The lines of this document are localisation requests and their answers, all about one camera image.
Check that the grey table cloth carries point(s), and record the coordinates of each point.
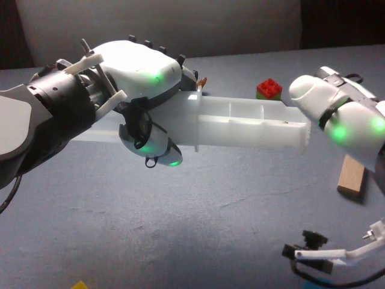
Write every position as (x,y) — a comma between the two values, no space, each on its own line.
(180,225)

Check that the wooden rectangular block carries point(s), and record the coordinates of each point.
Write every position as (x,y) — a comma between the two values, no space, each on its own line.
(350,177)

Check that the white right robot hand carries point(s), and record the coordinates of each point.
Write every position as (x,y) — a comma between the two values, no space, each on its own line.
(312,96)

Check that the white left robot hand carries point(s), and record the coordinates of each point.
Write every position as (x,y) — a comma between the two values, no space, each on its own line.
(135,63)

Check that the large translucent plastic syringe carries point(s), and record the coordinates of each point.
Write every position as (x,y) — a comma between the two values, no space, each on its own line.
(255,132)

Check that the red and green toy brick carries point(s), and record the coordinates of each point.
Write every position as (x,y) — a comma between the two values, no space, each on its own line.
(269,87)

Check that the brown toy chicken drumstick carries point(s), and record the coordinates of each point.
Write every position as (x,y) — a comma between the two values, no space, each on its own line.
(203,81)

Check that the yellow toy piece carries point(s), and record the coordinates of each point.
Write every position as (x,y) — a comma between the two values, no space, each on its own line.
(79,285)

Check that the white backdrop panel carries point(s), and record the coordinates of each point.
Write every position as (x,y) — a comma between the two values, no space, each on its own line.
(210,24)

